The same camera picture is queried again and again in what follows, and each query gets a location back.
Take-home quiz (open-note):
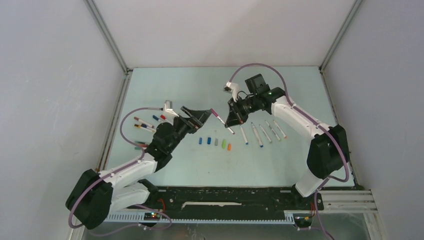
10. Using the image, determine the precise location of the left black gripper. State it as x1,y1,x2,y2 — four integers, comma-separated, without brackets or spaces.
167,106,211,152

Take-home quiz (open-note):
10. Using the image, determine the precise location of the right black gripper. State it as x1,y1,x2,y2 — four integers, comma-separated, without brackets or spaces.
225,94,259,128

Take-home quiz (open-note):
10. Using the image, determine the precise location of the purple cap marker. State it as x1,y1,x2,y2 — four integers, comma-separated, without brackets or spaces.
210,108,235,135

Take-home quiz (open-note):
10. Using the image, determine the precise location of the light blue marker body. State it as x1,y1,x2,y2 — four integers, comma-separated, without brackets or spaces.
240,125,249,145

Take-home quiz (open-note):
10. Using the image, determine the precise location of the orange cap marker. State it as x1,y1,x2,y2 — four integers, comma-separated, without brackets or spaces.
273,120,288,139

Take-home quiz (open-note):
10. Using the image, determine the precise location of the green cap marker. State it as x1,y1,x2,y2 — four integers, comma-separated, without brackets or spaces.
265,120,281,141

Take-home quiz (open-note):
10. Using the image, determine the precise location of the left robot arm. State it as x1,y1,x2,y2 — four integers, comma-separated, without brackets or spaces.
65,106,214,230

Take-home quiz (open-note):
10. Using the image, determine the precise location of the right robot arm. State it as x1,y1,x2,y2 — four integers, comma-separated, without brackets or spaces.
223,74,350,209

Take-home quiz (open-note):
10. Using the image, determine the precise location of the dark blue cap marker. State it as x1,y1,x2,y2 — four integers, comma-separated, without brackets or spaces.
152,115,163,123

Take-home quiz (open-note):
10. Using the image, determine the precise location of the green red marker cluster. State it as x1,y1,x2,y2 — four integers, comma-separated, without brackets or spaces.
134,141,150,150

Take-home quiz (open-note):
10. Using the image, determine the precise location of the yellow black marker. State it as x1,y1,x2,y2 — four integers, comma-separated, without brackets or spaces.
134,124,156,133

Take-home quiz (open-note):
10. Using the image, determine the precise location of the brown cap marker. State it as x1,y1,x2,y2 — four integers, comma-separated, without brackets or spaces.
133,116,155,129

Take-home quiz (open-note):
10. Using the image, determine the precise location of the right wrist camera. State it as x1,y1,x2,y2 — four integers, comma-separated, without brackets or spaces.
223,81,240,102

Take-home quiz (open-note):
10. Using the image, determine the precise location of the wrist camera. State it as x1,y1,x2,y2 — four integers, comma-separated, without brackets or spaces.
162,100,179,119
223,81,240,102

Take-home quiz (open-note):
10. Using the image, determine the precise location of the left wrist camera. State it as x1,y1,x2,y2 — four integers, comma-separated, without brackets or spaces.
162,100,179,119

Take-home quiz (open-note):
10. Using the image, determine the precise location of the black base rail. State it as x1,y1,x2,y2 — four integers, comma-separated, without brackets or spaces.
144,186,324,221

